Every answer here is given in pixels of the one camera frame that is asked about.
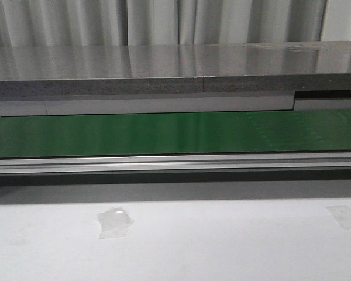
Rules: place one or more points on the clear tape patch left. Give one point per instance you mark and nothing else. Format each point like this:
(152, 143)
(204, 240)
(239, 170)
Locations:
(114, 223)

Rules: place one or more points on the clear tape patch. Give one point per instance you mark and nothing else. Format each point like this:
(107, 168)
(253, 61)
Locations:
(342, 215)
(114, 223)

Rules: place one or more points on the green conveyor belt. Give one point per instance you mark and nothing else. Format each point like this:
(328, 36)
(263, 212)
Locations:
(175, 133)

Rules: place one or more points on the grey raised table slab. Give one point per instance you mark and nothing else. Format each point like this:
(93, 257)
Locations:
(65, 71)

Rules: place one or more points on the clear tape patch right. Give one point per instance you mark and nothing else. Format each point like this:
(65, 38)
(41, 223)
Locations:
(342, 215)

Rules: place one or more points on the white pleated curtain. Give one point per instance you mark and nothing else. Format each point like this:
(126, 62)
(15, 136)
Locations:
(134, 23)

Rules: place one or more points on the grey conveyor rear rail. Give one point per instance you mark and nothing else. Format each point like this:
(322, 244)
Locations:
(160, 103)

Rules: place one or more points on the aluminium conveyor front rail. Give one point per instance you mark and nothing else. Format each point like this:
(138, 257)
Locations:
(237, 161)

